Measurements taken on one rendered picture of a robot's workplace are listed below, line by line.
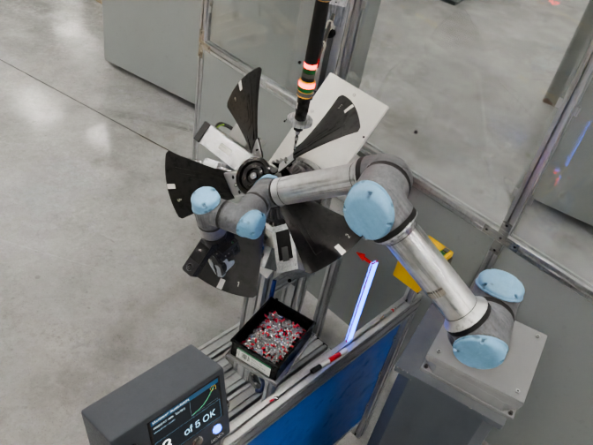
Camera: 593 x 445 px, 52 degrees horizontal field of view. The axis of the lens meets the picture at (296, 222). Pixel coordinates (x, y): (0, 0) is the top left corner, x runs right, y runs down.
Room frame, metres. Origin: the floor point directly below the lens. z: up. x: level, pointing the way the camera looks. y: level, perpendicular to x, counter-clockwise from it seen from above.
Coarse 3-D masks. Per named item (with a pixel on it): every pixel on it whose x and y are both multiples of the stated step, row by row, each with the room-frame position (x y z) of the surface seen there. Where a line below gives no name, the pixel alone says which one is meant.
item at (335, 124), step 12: (336, 108) 1.64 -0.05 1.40; (324, 120) 1.62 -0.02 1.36; (336, 120) 1.57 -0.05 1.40; (348, 120) 1.54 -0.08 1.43; (312, 132) 1.60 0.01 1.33; (324, 132) 1.53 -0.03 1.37; (336, 132) 1.51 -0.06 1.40; (348, 132) 1.49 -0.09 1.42; (300, 144) 1.58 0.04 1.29; (312, 144) 1.51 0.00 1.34
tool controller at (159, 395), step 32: (192, 352) 0.79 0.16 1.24; (128, 384) 0.69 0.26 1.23; (160, 384) 0.69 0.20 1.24; (192, 384) 0.70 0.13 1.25; (224, 384) 0.75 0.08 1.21; (96, 416) 0.60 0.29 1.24; (128, 416) 0.61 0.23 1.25; (160, 416) 0.63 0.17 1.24; (192, 416) 0.67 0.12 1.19; (224, 416) 0.72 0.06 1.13
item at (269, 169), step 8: (248, 160) 1.50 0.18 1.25; (256, 160) 1.50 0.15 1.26; (264, 160) 1.49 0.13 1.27; (240, 168) 1.49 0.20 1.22; (248, 168) 1.49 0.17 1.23; (256, 168) 1.48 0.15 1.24; (264, 168) 1.48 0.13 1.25; (272, 168) 1.48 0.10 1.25; (240, 176) 1.48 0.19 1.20; (248, 176) 1.47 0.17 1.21; (280, 176) 1.50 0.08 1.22; (240, 184) 1.45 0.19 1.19; (248, 184) 1.45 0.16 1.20; (272, 208) 1.48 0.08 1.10
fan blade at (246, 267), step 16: (240, 240) 1.37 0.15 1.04; (256, 240) 1.39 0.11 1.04; (240, 256) 1.35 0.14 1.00; (256, 256) 1.36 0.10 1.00; (208, 272) 1.30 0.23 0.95; (240, 272) 1.32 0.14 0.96; (256, 272) 1.33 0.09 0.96; (224, 288) 1.28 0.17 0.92; (240, 288) 1.29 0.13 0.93; (256, 288) 1.30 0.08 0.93
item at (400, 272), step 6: (432, 240) 1.53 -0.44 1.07; (438, 246) 1.50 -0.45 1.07; (444, 246) 1.51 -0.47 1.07; (444, 252) 1.48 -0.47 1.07; (450, 252) 1.49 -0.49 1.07; (396, 264) 1.43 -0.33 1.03; (396, 270) 1.42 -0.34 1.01; (402, 270) 1.41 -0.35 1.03; (396, 276) 1.42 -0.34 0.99; (402, 276) 1.41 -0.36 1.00; (408, 276) 1.40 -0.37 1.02; (402, 282) 1.40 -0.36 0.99; (408, 282) 1.39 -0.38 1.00; (414, 282) 1.38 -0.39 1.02; (414, 288) 1.38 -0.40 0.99; (420, 288) 1.37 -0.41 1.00
